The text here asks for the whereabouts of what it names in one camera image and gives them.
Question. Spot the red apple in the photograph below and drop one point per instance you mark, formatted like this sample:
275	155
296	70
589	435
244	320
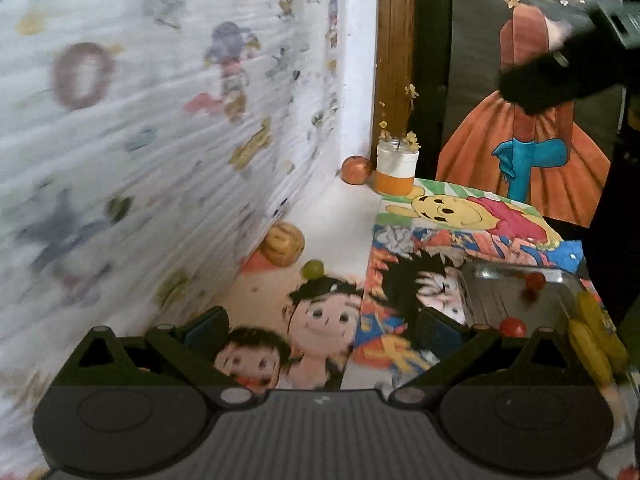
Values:
356	170

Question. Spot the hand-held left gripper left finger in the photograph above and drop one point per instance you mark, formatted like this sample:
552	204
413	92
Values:
210	334

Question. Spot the colourful cartoon tablecloth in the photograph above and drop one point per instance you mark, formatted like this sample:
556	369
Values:
450	240

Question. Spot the white and orange jar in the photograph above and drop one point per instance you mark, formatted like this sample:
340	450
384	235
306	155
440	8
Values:
396	170

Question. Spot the red cherry tomato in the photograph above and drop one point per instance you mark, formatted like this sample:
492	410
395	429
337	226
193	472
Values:
534	281
512	327

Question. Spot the white cartoon printed sheet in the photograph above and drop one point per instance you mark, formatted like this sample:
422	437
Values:
150	135

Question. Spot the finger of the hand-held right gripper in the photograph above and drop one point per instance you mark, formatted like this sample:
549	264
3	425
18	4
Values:
535	85

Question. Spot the small tan pumpkin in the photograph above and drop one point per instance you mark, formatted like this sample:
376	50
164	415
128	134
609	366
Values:
282	244

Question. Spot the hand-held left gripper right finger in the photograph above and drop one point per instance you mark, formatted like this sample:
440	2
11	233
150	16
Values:
435	334

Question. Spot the cartoon children print mat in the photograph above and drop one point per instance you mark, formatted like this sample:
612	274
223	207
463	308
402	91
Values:
320	320

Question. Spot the spotted yellow banana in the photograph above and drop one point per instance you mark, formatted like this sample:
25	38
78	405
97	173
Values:
590	352

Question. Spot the wall poster with orange dress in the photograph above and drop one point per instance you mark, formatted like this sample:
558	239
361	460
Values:
475	160

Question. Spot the green grape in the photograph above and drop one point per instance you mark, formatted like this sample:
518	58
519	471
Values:
312	268

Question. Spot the dried yellow flowers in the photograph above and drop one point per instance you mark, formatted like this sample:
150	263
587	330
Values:
411	139

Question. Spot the wooden post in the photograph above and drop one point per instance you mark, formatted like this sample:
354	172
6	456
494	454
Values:
395	35

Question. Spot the metal tray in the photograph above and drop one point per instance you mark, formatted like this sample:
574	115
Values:
500	300

